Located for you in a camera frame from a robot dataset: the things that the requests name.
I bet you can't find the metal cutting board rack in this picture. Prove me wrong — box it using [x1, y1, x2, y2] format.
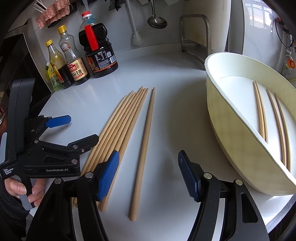
[180, 14, 212, 64]

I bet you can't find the metal ladle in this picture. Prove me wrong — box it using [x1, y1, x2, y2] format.
[147, 0, 168, 29]

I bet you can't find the white bottle brush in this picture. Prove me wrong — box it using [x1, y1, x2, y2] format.
[126, 0, 144, 46]

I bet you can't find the wooden chopstick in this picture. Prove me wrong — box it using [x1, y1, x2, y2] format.
[85, 93, 135, 173]
[97, 87, 147, 209]
[99, 88, 149, 212]
[256, 83, 268, 142]
[85, 87, 144, 171]
[129, 87, 156, 221]
[253, 81, 265, 139]
[72, 94, 128, 204]
[274, 94, 291, 171]
[266, 88, 287, 167]
[90, 90, 134, 162]

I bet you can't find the large dark soy sauce jug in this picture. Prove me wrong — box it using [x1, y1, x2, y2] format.
[78, 11, 118, 78]

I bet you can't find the pink dish cloth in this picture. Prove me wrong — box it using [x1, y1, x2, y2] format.
[36, 0, 70, 29]

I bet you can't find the person left hand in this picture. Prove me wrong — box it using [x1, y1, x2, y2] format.
[4, 178, 46, 206]

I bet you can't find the black hanging cloth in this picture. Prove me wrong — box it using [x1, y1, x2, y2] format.
[108, 0, 126, 11]

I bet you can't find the yellow cap vinegar bottle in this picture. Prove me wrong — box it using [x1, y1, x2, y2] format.
[46, 39, 74, 89]

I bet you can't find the large cream round basin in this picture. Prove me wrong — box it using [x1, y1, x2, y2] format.
[205, 52, 295, 195]

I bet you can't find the clear soy sauce bottle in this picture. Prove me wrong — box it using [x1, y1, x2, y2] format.
[58, 25, 90, 85]

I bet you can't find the white cutting board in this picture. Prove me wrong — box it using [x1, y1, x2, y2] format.
[183, 1, 245, 54]

